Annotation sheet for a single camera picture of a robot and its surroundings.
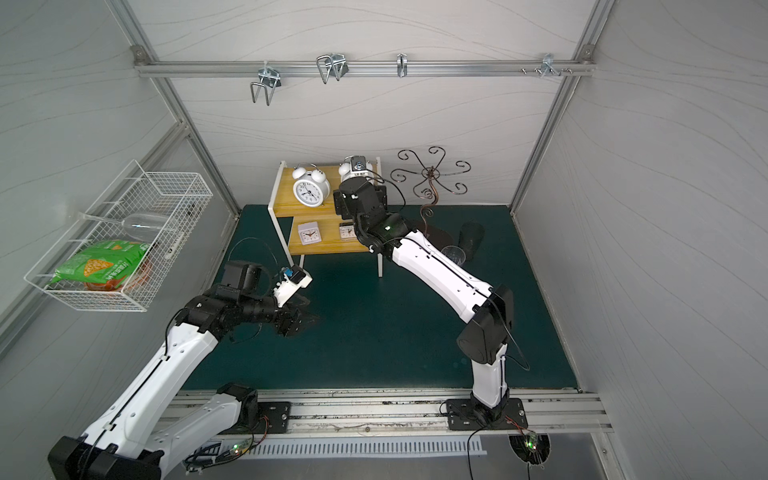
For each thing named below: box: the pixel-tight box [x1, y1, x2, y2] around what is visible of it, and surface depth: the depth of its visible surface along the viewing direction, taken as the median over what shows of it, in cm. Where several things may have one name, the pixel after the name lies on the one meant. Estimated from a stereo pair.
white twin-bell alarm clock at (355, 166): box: [338, 155, 374, 183], surface depth 64 cm
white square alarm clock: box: [298, 221, 322, 245], surface depth 90 cm
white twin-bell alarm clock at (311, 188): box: [292, 163, 331, 208], surface depth 73 cm
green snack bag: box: [49, 240, 150, 286], surface depth 56 cm
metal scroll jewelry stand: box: [390, 146, 472, 247], surface depth 90 cm
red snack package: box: [84, 276, 126, 291], surface depth 55 cm
